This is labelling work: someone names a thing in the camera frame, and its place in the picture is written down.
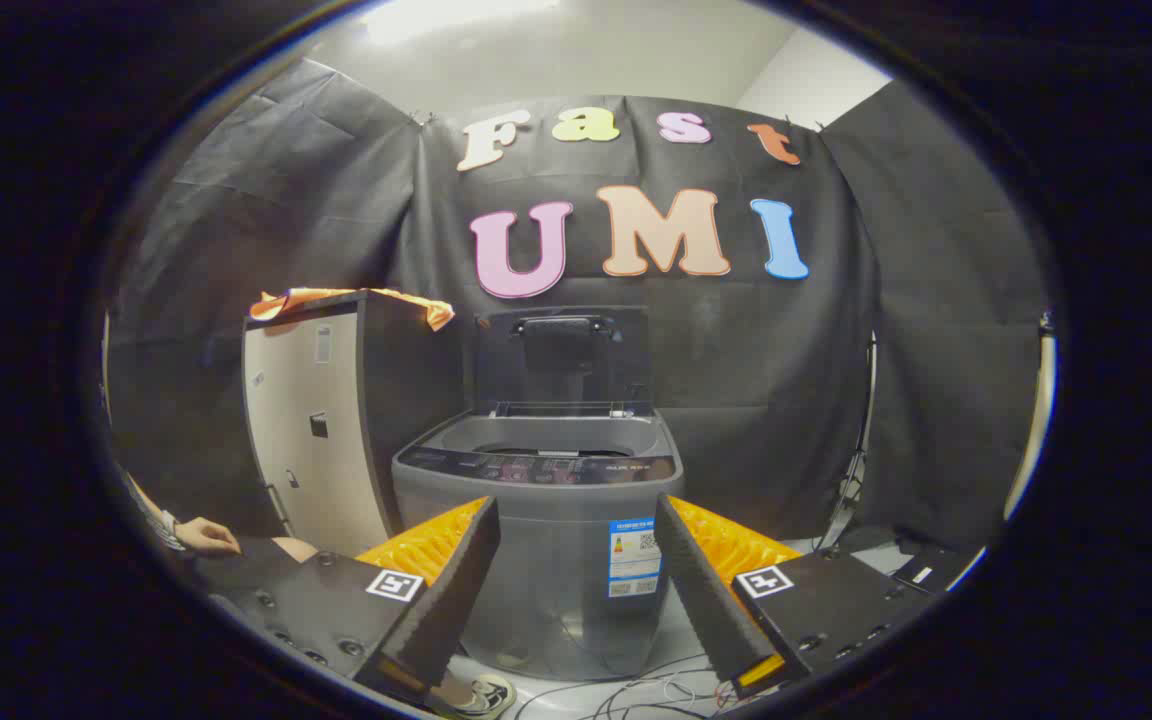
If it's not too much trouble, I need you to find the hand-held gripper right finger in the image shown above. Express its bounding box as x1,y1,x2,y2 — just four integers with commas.
653,492,942,701

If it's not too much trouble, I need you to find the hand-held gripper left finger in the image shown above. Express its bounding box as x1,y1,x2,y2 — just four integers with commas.
206,495,503,703

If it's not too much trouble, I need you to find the grey washing machine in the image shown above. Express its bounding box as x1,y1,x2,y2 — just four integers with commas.
391,400,687,683

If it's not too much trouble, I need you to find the dark washing machine lid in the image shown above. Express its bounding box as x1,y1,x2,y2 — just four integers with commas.
476,306,655,413

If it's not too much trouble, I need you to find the orange button shirt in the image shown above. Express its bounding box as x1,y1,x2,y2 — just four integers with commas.
249,287,457,333

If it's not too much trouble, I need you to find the person's white sneaker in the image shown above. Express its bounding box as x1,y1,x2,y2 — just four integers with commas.
451,672,517,717

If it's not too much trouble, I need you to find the dark cabinet with beige door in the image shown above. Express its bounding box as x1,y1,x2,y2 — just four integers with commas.
241,290,467,561

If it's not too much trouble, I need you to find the black backdrop cloth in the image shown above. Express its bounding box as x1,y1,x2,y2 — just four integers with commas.
106,58,1052,551

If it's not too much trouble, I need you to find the black box with white label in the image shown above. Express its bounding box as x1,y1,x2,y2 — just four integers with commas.
891,545,987,598

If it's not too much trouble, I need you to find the tangle of floor cables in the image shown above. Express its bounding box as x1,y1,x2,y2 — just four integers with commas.
516,655,737,720

